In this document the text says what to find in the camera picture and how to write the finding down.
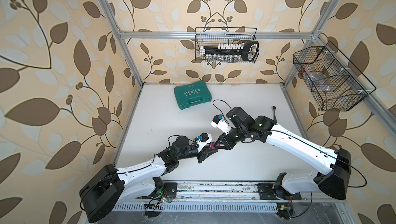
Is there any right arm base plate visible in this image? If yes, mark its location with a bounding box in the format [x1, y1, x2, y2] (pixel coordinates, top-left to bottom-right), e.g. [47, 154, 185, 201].
[257, 183, 302, 201]

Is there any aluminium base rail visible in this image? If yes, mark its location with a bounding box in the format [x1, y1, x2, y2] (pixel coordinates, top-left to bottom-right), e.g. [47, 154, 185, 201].
[112, 181, 345, 216]

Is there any green plastic tool case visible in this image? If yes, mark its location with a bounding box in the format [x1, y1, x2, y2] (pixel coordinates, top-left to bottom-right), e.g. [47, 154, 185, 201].
[174, 81, 212, 110]

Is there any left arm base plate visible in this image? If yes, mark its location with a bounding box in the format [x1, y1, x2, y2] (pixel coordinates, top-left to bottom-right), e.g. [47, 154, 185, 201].
[135, 181, 178, 200]

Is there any back black wire basket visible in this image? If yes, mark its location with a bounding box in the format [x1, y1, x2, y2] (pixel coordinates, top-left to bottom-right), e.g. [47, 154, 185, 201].
[194, 26, 259, 64]

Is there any black socket holder set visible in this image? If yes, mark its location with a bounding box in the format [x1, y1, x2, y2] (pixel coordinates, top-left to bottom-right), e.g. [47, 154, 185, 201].
[198, 41, 259, 63]

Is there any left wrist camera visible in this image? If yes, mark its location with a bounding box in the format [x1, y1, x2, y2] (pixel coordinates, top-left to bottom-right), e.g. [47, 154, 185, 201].
[197, 133, 212, 152]

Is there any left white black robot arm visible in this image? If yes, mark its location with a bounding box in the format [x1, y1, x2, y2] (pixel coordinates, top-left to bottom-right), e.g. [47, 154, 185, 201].
[79, 133, 218, 224]

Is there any plastic bag in basket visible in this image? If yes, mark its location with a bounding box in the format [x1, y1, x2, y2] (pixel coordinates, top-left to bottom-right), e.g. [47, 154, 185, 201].
[303, 66, 332, 92]

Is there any right black wire basket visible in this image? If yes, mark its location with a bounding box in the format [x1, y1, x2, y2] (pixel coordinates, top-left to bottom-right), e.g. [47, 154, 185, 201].
[293, 41, 376, 111]

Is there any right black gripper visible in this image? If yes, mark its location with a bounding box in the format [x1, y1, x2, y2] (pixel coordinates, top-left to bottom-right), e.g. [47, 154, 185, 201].
[212, 126, 248, 149]

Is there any black wire basket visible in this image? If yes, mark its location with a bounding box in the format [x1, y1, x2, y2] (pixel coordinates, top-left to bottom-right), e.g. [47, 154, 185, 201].
[293, 41, 376, 111]
[194, 26, 259, 64]

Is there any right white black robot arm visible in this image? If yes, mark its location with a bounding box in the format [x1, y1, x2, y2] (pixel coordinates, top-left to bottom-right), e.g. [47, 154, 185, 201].
[211, 107, 352, 200]

